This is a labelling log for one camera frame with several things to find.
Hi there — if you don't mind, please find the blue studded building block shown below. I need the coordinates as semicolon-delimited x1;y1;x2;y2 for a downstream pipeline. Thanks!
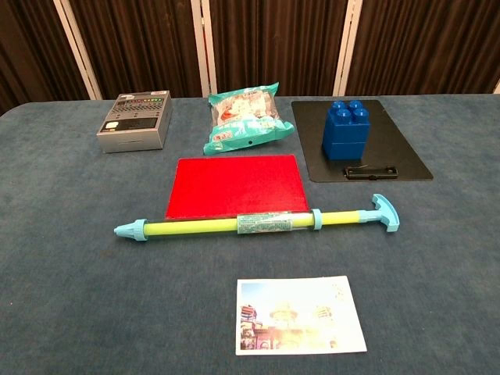
321;99;370;162

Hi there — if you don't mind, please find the photo postcard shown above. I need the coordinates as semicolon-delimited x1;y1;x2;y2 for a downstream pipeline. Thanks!
235;275;368;356

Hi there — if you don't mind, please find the silver grey printed box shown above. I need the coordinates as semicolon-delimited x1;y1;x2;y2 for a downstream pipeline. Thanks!
96;90;173;154

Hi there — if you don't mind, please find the brown folding screen panel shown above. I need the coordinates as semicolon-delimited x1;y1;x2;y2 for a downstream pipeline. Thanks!
0;0;95;117
343;0;500;97
62;0;208;99
201;0;352;98

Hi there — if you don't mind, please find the black clipboard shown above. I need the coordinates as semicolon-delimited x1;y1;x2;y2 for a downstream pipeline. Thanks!
291;99;434;183

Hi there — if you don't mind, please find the red flat notebook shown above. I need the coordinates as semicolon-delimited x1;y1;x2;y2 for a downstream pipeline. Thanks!
164;155;311;220

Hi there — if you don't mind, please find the teal white snack bag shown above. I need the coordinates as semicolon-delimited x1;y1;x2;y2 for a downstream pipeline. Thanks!
202;81;295;155

